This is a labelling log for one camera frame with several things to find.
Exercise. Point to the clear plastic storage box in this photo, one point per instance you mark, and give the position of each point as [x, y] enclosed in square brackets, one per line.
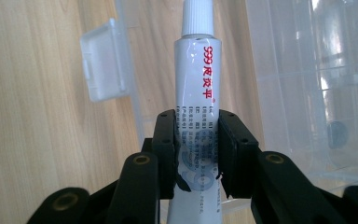
[292, 93]

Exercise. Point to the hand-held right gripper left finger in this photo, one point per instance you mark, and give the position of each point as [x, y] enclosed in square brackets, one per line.
[165, 155]

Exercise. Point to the white ointment tube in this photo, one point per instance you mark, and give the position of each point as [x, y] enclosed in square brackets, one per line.
[195, 77]

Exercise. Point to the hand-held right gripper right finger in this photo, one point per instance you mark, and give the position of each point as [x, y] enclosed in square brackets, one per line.
[237, 161]

